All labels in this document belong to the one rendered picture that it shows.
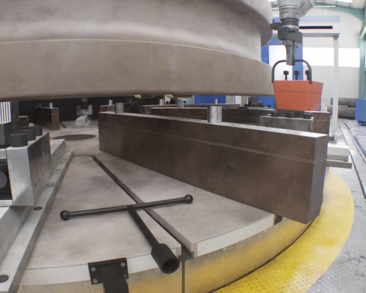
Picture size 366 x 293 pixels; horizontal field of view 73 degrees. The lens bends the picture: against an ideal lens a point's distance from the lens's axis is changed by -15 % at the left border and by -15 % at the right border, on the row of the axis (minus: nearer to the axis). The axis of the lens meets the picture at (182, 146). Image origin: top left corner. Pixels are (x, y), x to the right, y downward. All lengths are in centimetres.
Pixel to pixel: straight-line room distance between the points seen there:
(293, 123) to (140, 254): 170
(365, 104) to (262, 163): 972
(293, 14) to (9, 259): 136
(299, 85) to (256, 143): 35
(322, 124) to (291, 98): 245
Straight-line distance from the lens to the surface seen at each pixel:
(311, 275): 150
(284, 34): 119
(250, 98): 448
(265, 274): 146
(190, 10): 185
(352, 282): 152
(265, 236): 143
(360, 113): 1097
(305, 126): 232
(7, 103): 126
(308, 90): 119
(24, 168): 105
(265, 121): 237
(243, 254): 134
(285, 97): 124
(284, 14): 124
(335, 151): 243
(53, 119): 500
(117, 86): 139
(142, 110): 439
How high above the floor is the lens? 84
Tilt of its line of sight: 10 degrees down
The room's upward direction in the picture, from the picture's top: straight up
